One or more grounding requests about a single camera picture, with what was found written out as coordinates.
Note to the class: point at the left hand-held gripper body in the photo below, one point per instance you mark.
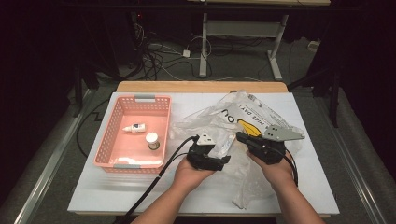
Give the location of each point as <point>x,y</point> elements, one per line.
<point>202,158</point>

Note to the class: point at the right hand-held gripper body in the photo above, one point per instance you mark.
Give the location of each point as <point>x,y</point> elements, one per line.
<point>280,133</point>

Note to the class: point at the silver blister pack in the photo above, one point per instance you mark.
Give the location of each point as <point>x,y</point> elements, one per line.
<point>226,144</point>

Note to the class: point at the clear smiley plastic bag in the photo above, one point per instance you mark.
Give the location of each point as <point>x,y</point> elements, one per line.
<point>211,121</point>

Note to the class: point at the small white-capped jar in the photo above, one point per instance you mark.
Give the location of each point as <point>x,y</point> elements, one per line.
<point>152,138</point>

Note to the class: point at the pink plastic basket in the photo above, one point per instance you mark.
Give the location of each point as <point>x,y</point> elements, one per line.
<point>134,146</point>

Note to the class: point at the white dropper bottle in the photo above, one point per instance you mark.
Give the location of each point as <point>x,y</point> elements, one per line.
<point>135,128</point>

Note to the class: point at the person's left hand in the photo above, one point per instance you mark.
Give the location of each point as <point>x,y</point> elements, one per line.
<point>186,175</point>

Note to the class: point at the person's right hand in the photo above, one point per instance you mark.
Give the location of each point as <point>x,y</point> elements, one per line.
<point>280,174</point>

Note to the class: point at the black metal stand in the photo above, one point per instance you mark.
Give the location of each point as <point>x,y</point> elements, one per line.
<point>77,99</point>
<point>334,102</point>

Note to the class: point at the white table board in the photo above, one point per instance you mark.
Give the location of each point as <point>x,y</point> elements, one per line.
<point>124,189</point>

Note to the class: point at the small white box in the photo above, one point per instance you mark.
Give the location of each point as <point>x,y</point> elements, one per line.
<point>313,46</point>

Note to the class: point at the white power adapter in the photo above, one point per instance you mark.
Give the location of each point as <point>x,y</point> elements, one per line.
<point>186,53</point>

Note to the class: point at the aluminium floor rail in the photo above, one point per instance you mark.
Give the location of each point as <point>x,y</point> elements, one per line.
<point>355,174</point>
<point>53,161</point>

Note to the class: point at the white metal desk frame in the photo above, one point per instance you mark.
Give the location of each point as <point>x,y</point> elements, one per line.
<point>239,28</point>

